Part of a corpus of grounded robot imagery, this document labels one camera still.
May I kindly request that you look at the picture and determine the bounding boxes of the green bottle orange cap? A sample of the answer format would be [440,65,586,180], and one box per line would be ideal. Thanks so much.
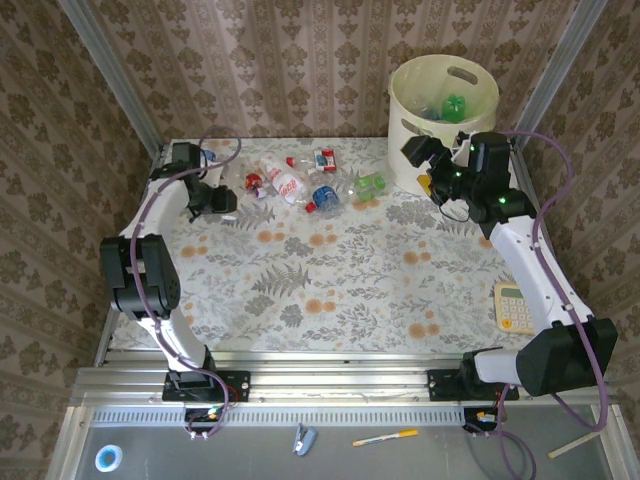
[440,92,468,124]

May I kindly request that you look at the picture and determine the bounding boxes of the clear bottle green label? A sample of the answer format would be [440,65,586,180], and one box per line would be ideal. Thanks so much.
[351,171,390,205]

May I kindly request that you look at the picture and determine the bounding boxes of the red white small box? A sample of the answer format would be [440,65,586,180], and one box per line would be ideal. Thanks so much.
[312,147,337,175]

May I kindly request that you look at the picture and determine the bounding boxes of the blue label bottle red cap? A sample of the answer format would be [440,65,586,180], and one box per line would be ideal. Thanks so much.
[303,183,345,220]

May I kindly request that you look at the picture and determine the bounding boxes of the cream plastic bin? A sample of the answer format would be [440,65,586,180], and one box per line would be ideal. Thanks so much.
[387,53,500,196]

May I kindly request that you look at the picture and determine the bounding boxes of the yellow calculator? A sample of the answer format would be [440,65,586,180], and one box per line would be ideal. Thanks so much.
[493,282,537,335]

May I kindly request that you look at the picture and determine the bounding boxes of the floral tablecloth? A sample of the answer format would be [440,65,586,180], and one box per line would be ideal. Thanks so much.
[109,137,566,354]

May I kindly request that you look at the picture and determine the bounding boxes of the blue grey stapler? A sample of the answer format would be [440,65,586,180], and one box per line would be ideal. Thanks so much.
[292,422,319,457]

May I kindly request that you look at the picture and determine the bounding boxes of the white yellow marker pen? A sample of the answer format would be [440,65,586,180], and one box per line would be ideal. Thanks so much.
[351,428,419,448]

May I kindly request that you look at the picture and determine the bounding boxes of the wooden stick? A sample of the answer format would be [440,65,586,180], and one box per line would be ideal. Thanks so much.
[547,428,601,460]

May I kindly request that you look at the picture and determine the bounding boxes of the blue tape roll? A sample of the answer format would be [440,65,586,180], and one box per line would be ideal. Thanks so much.
[94,443,124,474]

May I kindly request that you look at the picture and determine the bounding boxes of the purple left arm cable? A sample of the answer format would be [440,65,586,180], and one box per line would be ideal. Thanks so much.
[130,127,242,441]

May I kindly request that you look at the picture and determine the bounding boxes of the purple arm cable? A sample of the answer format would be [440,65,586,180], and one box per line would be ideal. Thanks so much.
[492,129,611,480]
[130,127,242,441]

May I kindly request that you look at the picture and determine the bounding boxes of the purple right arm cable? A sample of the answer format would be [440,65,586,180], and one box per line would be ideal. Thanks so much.
[492,129,611,480]

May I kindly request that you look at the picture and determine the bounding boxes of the aluminium frame post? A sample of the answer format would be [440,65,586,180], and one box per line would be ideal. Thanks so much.
[510,0,610,146]
[55,0,166,157]

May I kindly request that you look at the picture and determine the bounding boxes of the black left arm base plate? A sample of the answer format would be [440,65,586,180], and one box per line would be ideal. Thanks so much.
[162,369,251,404]

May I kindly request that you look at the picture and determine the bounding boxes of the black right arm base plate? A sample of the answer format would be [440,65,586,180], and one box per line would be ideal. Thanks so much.
[426,368,520,402]

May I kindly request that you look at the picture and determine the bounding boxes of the aluminium mounting rail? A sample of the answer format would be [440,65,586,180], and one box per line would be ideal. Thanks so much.
[69,348,617,409]

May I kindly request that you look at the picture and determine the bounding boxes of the base connector wires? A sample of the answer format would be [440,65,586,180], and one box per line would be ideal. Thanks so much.
[182,402,236,444]
[462,407,506,435]

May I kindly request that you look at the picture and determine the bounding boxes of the grey slotted cable duct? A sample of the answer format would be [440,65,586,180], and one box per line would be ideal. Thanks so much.
[91,405,469,427]

